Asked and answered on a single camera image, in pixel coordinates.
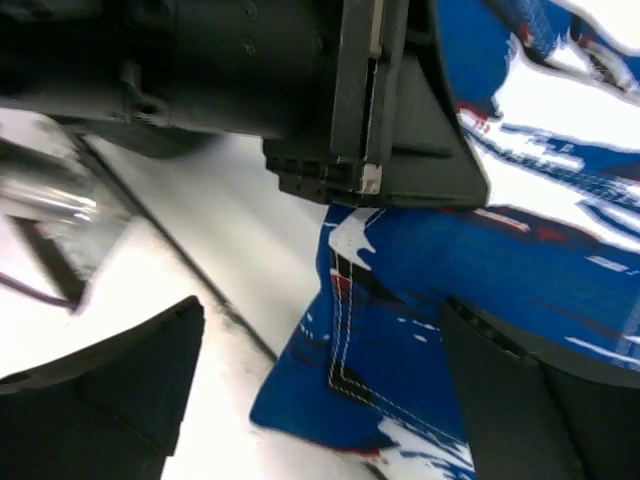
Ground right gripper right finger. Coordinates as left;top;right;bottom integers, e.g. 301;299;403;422
440;298;639;480

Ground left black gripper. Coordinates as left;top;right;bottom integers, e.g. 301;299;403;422
1;1;388;203

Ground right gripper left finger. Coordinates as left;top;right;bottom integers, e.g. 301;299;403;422
1;296;204;480

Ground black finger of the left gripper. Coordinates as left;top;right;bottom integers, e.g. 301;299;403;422
379;1;488;209

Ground blue white patterned shorts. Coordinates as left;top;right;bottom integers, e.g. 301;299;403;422
250;1;639;479

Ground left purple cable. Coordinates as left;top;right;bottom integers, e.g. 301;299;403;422
0;272;76;306

